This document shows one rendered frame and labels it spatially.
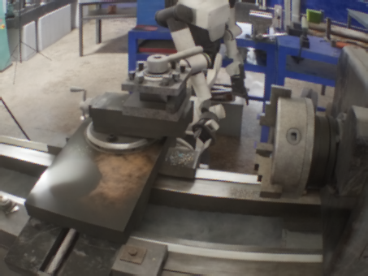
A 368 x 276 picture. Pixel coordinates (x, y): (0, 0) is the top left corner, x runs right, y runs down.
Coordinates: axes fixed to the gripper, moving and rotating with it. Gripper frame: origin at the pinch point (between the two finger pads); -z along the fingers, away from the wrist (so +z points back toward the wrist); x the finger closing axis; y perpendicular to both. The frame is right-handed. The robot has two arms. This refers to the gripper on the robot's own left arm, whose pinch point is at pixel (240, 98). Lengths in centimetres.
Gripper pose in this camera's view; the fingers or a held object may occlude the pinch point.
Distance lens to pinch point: 247.2
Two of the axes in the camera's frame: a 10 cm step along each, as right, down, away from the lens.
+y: 6.7, -5.4, 5.1
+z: -2.0, -7.9, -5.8
